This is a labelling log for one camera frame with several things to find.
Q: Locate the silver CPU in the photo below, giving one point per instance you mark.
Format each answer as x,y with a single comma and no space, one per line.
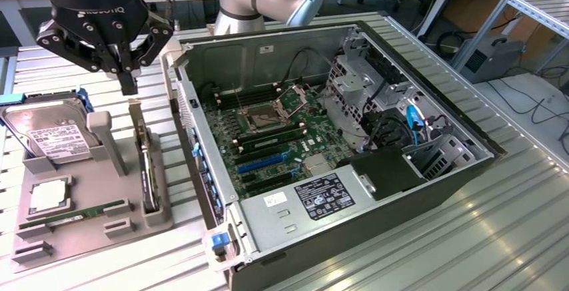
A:
48,196

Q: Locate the open black PC case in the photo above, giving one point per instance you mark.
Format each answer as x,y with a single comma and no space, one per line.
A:
400,217

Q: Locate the blue disk carrier bracket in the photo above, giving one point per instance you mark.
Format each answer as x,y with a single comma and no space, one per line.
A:
84,99

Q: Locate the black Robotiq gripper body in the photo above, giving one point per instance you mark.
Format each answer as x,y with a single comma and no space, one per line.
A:
94,1

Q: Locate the black case lock knob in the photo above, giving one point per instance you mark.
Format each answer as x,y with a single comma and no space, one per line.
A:
194,103

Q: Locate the grey parts rack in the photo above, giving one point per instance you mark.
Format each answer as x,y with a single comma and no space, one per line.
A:
88,204

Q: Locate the silver hard disk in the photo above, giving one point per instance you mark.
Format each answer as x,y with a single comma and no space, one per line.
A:
54,128

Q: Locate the black plastic air shroud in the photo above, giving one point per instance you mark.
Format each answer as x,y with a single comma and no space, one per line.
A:
386,174

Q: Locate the thin metal locking lever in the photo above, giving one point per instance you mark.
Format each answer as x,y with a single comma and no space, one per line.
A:
239,99

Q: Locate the CPU socket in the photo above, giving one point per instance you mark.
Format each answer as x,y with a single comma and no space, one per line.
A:
262,119

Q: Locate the green motherboard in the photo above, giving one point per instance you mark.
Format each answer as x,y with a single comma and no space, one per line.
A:
312,131

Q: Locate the green RAM stick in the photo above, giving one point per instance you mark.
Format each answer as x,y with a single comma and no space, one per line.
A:
94,210
271,142

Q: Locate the silver disk bay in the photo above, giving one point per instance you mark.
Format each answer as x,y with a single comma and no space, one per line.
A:
437,164

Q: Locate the short black expansion slot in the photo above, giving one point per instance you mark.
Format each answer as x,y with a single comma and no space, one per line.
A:
251,179

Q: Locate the silver power supply unit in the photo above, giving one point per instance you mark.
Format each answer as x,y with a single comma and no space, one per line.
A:
275,224

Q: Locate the graphics card with metal bracket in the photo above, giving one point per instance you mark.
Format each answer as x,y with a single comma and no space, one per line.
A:
149,171

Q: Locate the silver drive cage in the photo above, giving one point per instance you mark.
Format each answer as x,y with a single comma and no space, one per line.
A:
352,84

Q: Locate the metal socket cover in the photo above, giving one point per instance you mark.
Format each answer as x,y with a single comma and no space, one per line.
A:
282,106

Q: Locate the silver chipset heatsink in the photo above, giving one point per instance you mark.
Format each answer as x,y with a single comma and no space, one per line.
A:
317,166

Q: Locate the blue slot cover clip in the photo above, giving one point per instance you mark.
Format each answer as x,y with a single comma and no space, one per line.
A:
195,151
218,206
206,177
211,191

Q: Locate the blue case latch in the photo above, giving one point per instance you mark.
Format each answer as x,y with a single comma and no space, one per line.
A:
219,241

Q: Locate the aluminium profile frame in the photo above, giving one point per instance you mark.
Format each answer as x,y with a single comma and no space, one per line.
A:
533,4

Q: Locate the blue expansion slot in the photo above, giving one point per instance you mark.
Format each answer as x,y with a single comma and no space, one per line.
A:
262,165

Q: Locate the black RAM slot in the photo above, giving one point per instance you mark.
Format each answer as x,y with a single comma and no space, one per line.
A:
229,92
285,126
285,130
229,105
229,101
229,96

